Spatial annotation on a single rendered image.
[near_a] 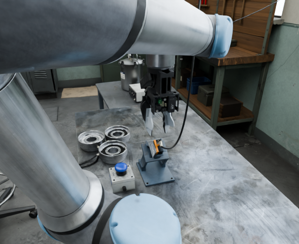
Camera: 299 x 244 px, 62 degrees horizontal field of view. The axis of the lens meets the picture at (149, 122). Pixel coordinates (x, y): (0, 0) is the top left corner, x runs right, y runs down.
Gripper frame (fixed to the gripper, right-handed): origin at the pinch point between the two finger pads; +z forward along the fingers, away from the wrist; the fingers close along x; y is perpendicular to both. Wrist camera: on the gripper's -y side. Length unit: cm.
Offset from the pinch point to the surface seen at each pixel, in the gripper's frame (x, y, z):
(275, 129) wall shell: 149, -97, 77
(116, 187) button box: -14.3, 3.9, 15.9
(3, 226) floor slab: -80, -73, 97
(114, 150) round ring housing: -11.3, -17.1, 16.7
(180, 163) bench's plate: 10.5, -4.2, 18.2
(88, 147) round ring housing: -20.7, -20.7, 15.5
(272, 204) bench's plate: 28.6, 21.8, 18.4
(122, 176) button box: -12.0, 2.2, 13.6
